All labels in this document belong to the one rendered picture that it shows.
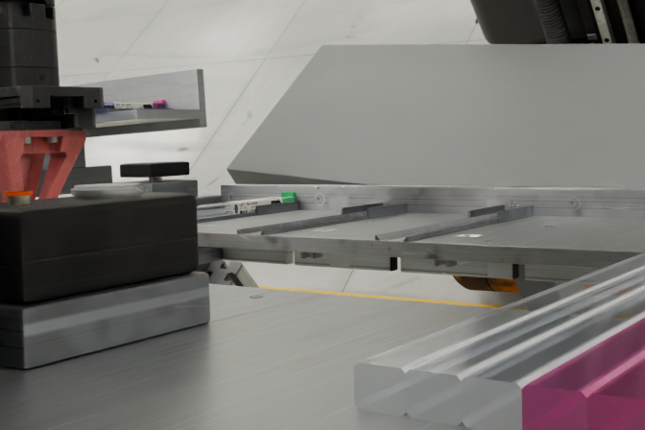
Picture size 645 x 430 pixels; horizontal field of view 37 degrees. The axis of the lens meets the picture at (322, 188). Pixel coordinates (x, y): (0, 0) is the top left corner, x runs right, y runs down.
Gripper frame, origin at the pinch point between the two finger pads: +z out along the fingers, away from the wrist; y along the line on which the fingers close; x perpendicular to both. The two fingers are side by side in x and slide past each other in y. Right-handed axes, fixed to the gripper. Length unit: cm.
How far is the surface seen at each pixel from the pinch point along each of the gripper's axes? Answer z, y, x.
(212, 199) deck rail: -0.1, -8.0, 27.9
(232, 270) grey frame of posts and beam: 7.4, -10.8, 33.5
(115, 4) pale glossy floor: -55, -195, 195
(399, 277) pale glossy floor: 21, -39, 114
